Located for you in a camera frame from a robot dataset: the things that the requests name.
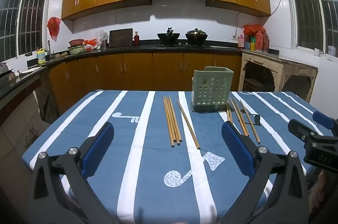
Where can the hanging red plastic bag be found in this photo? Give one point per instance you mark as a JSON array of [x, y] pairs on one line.
[[54, 26]]

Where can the wooden lower kitchen cabinets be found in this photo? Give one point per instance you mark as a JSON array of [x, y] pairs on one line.
[[137, 71]]

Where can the green perforated utensil holder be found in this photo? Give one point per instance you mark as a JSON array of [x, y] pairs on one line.
[[211, 89]]

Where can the black wok with spatula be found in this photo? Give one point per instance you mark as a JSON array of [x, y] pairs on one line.
[[169, 38]]

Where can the person's right hand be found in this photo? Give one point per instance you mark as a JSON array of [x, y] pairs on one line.
[[320, 187]]

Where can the red basin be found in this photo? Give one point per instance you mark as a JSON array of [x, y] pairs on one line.
[[76, 42]]

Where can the metal faucet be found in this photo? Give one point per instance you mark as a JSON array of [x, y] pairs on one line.
[[49, 49]]

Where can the white wall pipe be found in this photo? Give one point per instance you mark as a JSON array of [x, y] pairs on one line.
[[235, 26]]

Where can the large red bottle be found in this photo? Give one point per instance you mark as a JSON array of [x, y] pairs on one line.
[[266, 43], [259, 42]]

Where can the small red bottle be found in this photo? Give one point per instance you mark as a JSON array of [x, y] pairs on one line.
[[136, 39]]

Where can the green yellow box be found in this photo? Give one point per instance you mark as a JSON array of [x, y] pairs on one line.
[[250, 44]]

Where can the dark cutting board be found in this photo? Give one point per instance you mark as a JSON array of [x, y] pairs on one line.
[[121, 38]]

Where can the yellow detergent bottle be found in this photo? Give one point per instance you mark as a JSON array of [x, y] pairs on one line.
[[41, 56]]

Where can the blue striped tablecloth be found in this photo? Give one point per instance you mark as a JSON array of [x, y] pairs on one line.
[[158, 160]]

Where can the pink bottle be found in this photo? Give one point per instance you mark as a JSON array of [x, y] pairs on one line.
[[240, 42]]

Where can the orange plastic bag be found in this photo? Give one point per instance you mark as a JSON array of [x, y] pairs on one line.
[[90, 42]]

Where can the white rag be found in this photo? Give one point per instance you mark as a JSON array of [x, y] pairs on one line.
[[29, 71]]

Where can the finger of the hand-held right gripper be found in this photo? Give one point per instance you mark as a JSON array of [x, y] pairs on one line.
[[299, 129], [323, 119]]

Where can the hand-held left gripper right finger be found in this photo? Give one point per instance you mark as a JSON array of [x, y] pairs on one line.
[[235, 147]]

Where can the gas stove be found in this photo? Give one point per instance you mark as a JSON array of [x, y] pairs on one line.
[[182, 44]]

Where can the barred window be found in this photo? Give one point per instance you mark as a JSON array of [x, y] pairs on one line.
[[306, 10], [26, 18]]

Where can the black lidded wok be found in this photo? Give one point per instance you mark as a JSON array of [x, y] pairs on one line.
[[196, 36]]

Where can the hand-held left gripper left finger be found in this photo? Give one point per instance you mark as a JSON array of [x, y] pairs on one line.
[[97, 150]]

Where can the beige side table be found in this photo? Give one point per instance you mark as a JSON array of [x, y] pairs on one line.
[[264, 60]]

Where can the steel cup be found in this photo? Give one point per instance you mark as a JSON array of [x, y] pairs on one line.
[[104, 44]]

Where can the black kitchen countertop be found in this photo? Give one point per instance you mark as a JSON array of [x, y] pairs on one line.
[[118, 49]]

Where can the white cup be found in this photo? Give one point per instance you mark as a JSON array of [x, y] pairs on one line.
[[317, 52]]

